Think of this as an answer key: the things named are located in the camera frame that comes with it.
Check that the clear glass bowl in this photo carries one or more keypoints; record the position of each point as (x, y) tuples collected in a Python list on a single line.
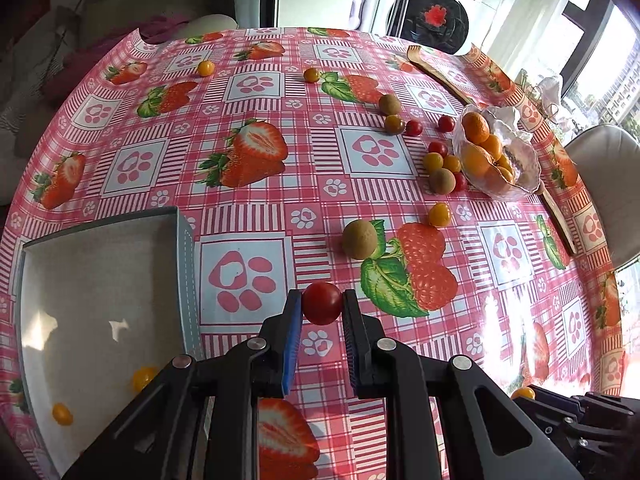
[(525, 170)]

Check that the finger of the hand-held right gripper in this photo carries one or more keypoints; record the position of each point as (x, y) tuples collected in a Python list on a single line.
[(600, 407), (600, 452)]

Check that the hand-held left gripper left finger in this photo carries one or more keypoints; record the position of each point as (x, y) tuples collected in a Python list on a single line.
[(292, 347)]

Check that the pink checked fruit-print tablecloth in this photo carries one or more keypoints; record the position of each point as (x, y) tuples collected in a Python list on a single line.
[(300, 180)]

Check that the white cloth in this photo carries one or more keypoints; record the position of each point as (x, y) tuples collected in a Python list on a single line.
[(550, 85)]

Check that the beige padded chair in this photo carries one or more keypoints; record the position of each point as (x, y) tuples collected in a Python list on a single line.
[(610, 185)]

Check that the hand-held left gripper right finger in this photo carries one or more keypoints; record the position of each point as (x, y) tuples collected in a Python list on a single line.
[(351, 347)]

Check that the white washing machine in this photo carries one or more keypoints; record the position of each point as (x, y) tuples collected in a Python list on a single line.
[(440, 15)]

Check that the orange mandarin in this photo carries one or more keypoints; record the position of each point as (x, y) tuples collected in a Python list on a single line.
[(473, 162), (475, 127), (492, 145), (504, 174)]

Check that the long wooden paddle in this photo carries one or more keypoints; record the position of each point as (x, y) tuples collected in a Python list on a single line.
[(445, 77)]

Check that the beige cushion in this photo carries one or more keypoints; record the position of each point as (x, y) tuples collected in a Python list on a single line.
[(210, 25)]

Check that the red cherry tomato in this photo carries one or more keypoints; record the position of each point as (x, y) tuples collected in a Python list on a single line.
[(413, 127), (460, 182), (322, 303), (446, 123), (438, 148)]

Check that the brown longan fruit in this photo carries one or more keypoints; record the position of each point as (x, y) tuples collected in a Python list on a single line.
[(360, 238), (389, 104), (441, 181)]

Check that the white curtain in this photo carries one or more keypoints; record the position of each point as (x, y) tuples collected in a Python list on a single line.
[(525, 10)]

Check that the yellow cherry tomato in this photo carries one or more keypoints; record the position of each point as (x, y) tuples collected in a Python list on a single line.
[(312, 75), (452, 163), (522, 392), (144, 379), (62, 414), (440, 214), (433, 161), (394, 124), (205, 67)]

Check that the grey tray with white inside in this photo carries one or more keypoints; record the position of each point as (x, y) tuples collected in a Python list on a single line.
[(100, 300)]

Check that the purple detergent bottle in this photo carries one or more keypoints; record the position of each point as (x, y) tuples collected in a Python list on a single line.
[(358, 7)]

